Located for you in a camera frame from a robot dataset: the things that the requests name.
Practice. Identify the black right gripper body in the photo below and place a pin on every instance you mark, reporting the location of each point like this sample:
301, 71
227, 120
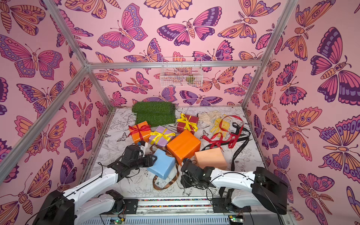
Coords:
186, 171

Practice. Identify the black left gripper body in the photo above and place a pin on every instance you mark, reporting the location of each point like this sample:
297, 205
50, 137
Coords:
141, 162

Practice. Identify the brown ribbon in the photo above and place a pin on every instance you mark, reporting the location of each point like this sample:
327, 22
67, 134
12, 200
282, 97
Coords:
160, 184

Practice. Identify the peach gift box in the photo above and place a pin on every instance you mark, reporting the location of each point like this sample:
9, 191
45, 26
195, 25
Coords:
211, 158

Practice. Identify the light blue gift box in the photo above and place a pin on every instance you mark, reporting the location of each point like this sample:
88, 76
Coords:
163, 165

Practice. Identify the large orange gift box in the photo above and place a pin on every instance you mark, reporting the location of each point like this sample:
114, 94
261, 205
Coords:
184, 146

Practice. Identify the lilac gift box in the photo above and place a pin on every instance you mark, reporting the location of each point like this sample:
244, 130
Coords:
161, 136

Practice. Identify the black printed ribbon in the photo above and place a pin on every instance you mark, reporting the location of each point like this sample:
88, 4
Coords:
241, 134

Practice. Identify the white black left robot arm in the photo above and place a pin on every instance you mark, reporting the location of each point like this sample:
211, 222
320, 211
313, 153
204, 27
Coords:
78, 204

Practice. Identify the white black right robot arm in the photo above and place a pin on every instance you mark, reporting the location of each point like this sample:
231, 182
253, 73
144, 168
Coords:
260, 187

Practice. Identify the small orange gift box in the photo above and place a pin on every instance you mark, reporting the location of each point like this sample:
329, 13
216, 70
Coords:
139, 131

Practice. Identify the red ribbon on small box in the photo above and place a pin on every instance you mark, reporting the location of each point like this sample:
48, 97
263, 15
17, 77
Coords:
139, 130

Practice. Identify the dark red gift box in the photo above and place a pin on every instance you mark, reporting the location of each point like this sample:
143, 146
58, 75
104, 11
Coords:
188, 123

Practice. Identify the green artificial grass mat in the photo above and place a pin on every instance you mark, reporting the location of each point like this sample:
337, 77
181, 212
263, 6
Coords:
155, 113

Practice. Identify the yellow dotted work glove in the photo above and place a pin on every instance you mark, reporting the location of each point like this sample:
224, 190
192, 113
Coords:
221, 127

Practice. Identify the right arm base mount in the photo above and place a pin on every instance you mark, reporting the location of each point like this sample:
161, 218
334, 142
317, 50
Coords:
223, 204

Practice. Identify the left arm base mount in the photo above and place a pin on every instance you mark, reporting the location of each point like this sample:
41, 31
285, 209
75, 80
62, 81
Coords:
126, 206

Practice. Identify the aluminium front rail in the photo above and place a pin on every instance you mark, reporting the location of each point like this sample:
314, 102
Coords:
189, 211

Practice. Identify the white wire basket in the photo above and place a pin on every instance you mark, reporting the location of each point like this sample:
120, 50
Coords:
181, 72

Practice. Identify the aluminium frame post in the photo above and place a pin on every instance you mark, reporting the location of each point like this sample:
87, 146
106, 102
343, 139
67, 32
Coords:
280, 27

